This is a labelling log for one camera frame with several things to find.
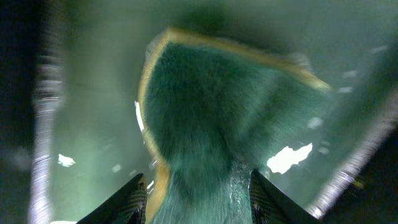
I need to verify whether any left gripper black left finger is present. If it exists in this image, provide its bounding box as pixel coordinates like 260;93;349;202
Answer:
77;174;147;224

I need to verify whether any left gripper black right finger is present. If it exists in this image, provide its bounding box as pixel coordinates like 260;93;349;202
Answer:
249;169;320;224

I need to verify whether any green yellow sponge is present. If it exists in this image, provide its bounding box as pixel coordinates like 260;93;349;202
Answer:
138;27;331;223

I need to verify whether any small green wash tray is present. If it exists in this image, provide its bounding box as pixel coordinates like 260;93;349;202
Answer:
28;0;397;223

